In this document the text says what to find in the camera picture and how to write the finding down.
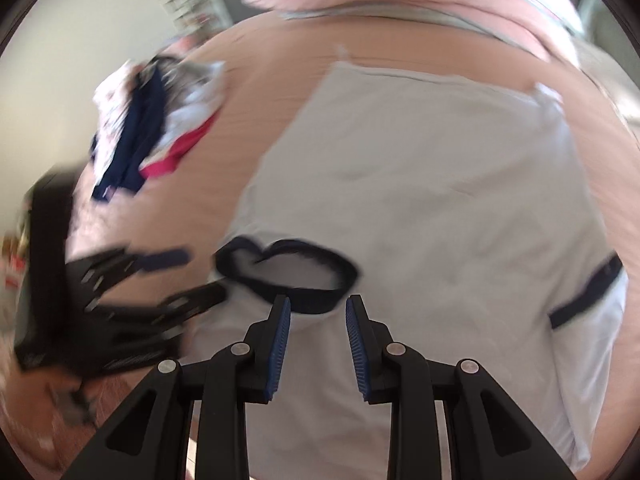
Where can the pale padded headboard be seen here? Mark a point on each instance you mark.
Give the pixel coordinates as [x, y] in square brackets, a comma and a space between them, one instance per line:
[605, 20]

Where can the white t-shirt with navy trim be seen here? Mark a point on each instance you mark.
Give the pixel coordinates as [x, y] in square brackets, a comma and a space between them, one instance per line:
[425, 185]

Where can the navy garment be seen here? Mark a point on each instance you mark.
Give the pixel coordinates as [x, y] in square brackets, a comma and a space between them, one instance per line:
[132, 150]

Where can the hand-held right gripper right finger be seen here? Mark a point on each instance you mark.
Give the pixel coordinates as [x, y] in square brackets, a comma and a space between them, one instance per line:
[356, 350]

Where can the bright pink garment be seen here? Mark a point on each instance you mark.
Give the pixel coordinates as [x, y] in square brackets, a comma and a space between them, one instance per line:
[170, 157]

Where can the pink bed sheet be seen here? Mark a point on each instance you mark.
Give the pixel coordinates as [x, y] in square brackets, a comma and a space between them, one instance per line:
[260, 110]

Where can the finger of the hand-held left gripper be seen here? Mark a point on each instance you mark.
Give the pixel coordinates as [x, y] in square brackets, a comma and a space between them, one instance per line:
[150, 260]
[190, 297]

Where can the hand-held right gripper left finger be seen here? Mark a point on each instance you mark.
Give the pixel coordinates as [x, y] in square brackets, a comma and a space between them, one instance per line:
[281, 350]

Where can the pale quilted blanket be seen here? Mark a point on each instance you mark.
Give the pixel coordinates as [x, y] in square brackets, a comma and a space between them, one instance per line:
[610, 90]

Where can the white patterned garment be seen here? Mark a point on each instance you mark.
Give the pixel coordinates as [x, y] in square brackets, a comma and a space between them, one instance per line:
[112, 105]

